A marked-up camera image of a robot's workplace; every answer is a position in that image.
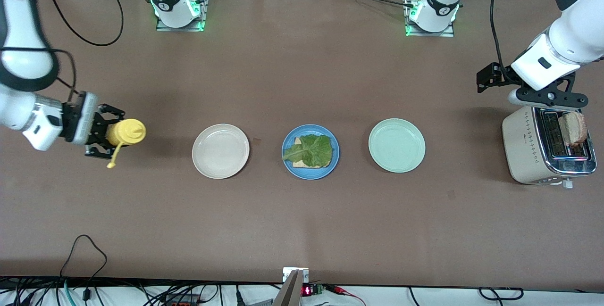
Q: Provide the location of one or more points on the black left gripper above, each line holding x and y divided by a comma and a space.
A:
490, 76

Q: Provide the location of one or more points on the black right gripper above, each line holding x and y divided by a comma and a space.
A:
71, 121

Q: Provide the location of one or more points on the yellow squeeze bottle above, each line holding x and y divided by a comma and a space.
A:
125, 131

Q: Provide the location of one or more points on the brown toasted bread slice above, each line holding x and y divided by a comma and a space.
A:
573, 127

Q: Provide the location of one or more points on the green lettuce leaf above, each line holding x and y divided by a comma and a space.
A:
314, 150

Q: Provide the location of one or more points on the pale bread slice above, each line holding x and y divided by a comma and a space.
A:
298, 141

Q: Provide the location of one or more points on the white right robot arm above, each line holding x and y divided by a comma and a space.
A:
19, 37

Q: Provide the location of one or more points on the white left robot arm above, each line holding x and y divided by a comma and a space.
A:
575, 37

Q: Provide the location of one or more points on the pale green plate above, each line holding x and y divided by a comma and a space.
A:
396, 145

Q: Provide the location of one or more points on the cream white plate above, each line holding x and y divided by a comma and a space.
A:
221, 151

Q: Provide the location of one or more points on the blue plate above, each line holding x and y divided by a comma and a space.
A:
289, 171

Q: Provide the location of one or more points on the beige chrome toaster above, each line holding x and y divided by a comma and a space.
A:
524, 150

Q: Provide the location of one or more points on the grey metal stand bar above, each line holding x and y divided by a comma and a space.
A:
292, 292

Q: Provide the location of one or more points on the red display module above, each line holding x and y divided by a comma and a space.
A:
307, 291

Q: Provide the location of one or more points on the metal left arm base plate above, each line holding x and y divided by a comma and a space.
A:
429, 34

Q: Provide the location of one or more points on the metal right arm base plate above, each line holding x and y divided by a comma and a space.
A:
179, 28

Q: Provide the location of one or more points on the small white bracket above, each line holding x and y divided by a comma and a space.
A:
288, 273

